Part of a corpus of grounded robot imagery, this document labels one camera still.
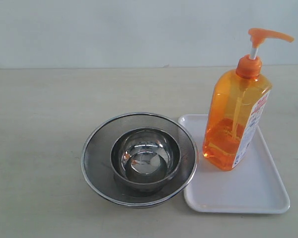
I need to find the orange pump soap bottle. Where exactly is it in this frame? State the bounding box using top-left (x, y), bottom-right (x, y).
top-left (202, 28), bottom-right (294, 171)

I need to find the stainless steel bowl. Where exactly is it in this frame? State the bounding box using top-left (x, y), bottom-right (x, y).
top-left (110, 127), bottom-right (182, 193)

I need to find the steel mesh strainer basket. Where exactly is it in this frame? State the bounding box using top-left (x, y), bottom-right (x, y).
top-left (80, 112), bottom-right (198, 208)

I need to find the white plastic tray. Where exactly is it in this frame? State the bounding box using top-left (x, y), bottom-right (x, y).
top-left (184, 128), bottom-right (290, 214)

